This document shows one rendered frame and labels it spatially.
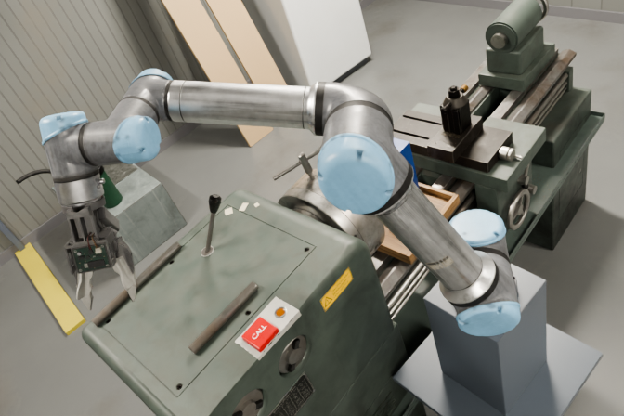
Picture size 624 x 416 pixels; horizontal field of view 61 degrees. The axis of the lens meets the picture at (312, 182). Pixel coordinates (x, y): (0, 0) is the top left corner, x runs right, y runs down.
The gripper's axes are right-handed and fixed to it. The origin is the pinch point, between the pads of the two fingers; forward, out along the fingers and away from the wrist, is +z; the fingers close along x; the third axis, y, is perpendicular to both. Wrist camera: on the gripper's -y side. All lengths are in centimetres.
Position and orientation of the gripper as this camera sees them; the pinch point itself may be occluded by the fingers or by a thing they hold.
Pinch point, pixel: (110, 298)
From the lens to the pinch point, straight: 108.7
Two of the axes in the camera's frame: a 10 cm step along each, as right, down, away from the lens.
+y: 1.9, 2.3, -9.6
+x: 9.7, -1.8, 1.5
